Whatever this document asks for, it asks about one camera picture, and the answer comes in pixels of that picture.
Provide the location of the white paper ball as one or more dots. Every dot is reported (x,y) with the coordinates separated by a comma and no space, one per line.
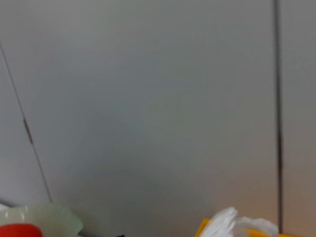
(227,222)

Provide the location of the orange toy fruit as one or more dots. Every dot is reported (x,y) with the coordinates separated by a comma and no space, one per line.
(19,230)

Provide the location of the pale green glass fruit plate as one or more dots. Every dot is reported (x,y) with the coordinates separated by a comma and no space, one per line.
(56,217)

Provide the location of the yellow plastic bin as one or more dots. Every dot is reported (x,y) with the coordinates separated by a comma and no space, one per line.
(296,235)

